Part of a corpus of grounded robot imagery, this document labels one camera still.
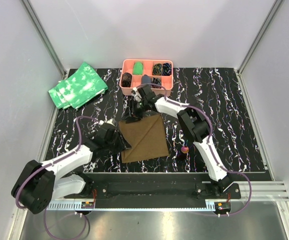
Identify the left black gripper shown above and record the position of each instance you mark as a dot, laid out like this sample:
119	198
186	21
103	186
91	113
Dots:
122	143

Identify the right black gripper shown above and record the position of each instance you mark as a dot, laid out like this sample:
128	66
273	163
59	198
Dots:
132	105

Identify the brown cloth napkin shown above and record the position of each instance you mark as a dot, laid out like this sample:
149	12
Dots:
147	138

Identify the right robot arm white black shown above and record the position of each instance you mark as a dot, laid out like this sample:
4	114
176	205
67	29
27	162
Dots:
195	125

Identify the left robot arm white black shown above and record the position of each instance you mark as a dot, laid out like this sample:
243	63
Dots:
39	183

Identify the dark brown rolled cloth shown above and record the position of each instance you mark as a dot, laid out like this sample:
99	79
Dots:
126	80

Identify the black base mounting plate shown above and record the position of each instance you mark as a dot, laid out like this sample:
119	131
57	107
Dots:
154	190

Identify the blue grey rolled cloth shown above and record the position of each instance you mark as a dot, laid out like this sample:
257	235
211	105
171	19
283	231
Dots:
145	79

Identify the pink compartment tray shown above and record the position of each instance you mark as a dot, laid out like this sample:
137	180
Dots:
167	81

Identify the black patterned rolled cloth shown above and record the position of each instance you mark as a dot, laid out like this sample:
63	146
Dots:
156	83

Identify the green rolled cloth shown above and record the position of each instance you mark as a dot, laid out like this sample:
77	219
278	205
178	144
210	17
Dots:
138	68

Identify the black multicolour rolled cloth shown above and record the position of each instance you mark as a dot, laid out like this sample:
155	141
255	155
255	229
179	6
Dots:
157	69

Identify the green white patterned cloth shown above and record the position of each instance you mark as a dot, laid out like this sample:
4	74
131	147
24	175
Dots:
82	86

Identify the black blue rolled cloth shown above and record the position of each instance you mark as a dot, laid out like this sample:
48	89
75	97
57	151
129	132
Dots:
166	69

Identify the black marble pattern mat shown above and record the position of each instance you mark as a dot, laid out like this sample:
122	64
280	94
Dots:
216	91

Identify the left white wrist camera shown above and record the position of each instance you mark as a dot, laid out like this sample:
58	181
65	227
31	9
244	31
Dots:
110	122

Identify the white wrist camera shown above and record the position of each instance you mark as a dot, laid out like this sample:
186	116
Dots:
110	122
136	95

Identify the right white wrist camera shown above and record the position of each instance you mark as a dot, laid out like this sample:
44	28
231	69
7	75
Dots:
136	95

